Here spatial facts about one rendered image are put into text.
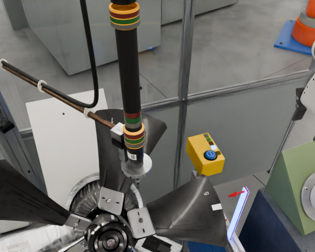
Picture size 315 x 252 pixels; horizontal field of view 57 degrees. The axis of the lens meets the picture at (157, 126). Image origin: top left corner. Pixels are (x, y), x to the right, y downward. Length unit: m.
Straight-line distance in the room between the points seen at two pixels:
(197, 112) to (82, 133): 0.82
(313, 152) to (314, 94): 0.47
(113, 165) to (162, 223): 0.22
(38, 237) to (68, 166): 0.24
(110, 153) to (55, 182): 0.29
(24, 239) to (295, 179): 0.94
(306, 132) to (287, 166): 1.97
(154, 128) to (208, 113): 0.95
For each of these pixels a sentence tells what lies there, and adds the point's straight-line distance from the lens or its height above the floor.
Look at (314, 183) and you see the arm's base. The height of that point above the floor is 1.07.
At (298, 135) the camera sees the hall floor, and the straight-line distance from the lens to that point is 3.07.
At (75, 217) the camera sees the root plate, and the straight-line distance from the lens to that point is 0.84.
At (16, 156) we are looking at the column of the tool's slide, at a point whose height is 1.01.
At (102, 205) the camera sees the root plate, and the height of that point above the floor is 1.23.
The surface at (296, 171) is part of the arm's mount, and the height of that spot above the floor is 1.11.
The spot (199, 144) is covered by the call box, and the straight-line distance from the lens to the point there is 1.24.
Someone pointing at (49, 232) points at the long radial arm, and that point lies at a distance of 1.00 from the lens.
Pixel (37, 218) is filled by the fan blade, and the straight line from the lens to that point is 0.90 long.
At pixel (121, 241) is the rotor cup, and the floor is 1.22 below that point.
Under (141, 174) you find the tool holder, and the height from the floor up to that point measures 1.46.
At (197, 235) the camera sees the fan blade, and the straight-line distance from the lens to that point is 0.91.
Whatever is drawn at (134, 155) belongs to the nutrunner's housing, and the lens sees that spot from 0.62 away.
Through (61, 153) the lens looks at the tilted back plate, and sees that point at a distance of 1.05.
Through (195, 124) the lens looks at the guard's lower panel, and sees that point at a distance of 1.74.
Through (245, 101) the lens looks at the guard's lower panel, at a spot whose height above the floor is 0.88.
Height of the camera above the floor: 1.97
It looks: 44 degrees down
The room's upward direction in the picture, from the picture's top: straight up
